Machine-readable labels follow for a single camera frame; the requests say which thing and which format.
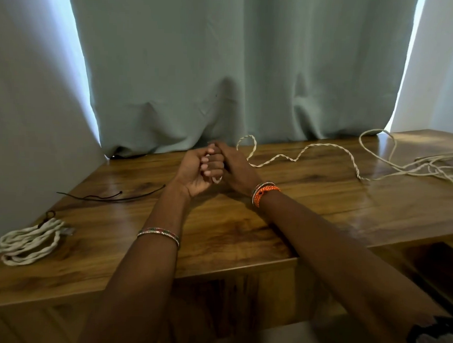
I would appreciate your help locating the person's right fingers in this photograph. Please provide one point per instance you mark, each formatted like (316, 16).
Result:
(225, 151)

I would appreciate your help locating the multicolour beaded bangle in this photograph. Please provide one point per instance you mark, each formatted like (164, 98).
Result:
(159, 233)

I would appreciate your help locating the person's left hand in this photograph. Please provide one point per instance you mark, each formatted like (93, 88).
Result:
(187, 173)

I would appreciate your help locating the person's left fingers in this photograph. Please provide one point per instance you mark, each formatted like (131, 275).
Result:
(213, 165)

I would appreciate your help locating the person's right hand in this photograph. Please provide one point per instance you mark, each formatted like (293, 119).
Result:
(241, 173)

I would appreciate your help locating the person's right forearm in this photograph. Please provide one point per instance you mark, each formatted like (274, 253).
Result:
(334, 266)

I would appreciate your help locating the black and white garment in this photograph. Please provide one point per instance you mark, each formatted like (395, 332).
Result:
(435, 339)

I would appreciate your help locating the silver beaded bangle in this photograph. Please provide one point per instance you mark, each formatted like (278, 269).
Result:
(258, 188)

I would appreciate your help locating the pale green curtain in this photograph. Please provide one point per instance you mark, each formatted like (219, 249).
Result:
(234, 66)

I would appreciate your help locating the person's left forearm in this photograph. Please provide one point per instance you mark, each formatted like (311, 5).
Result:
(141, 270)

